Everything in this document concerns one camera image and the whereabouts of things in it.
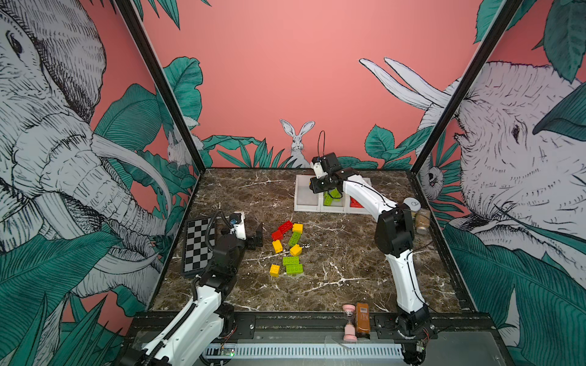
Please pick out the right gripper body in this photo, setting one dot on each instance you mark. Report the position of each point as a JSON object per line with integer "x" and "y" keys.
{"x": 321, "y": 184}

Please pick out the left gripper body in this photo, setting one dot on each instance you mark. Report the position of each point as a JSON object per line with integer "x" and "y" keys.
{"x": 251, "y": 244}

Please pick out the green lego brick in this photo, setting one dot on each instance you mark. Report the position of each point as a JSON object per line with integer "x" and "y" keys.
{"x": 328, "y": 200}
{"x": 294, "y": 269}
{"x": 290, "y": 260}
{"x": 293, "y": 241}

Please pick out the white three-compartment bin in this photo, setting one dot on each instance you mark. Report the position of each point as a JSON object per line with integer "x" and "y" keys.
{"x": 307, "y": 201}

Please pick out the red arch lego piece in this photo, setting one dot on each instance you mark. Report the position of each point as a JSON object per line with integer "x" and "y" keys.
{"x": 355, "y": 204}

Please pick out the yellow lego brick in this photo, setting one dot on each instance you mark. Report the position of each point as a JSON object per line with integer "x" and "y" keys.
{"x": 297, "y": 228}
{"x": 277, "y": 246}
{"x": 296, "y": 250}
{"x": 274, "y": 271}

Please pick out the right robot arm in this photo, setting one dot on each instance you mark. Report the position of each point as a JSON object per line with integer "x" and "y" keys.
{"x": 394, "y": 236}

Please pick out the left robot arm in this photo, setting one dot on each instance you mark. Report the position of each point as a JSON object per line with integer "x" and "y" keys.
{"x": 206, "y": 317}

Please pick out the checkerboard calibration plate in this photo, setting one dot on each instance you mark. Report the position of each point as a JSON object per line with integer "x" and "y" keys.
{"x": 196, "y": 255}

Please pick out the brown spice jar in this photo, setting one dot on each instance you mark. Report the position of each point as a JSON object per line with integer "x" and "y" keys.
{"x": 422, "y": 221}

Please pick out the pink hourglass timer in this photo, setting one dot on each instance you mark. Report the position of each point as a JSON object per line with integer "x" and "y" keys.
{"x": 350, "y": 328}

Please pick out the white perforated rail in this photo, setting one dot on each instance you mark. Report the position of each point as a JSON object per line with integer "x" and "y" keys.
{"x": 308, "y": 350}

